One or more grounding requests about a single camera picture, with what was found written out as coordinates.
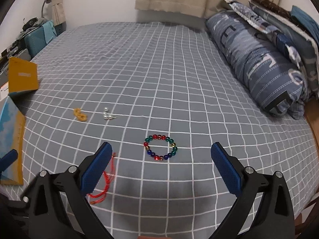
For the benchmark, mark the white pearl earrings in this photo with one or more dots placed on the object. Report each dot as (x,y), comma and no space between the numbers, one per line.
(108,117)

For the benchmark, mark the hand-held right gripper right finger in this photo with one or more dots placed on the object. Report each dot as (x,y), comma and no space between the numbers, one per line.
(226,171)

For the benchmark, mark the blue white patterned pillow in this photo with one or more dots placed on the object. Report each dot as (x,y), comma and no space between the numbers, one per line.
(251,15)

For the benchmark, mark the blue cardboard box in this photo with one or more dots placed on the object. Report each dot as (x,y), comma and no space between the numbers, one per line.
(22,77)

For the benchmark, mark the dark bag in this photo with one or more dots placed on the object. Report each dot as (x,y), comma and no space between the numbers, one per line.
(32,23)

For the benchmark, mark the yellow cardboard box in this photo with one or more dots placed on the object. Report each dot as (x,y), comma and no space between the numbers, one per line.
(21,54)

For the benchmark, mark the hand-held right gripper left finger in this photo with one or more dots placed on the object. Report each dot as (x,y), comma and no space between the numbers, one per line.
(96,169)

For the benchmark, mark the wooden headboard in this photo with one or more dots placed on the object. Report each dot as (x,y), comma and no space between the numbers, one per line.
(312,119)

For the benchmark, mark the grey checked bed sheet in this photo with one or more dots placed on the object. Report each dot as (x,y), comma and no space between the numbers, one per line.
(162,79)

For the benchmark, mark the narrow beige curtain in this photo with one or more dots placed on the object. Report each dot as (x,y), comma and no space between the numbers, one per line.
(58,5)

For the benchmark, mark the teal folded cloth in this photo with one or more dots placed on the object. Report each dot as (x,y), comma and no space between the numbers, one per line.
(306,21)

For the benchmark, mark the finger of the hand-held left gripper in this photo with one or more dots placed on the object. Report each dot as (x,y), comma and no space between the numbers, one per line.
(8,159)

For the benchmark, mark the brown patterned blanket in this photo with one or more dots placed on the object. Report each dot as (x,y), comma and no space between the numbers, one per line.
(274,6)

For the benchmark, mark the folded blue printed duvet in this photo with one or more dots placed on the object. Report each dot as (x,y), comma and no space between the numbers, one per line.
(249,54)

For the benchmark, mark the teal suitcase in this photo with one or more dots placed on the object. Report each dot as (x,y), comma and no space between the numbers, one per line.
(39,38)

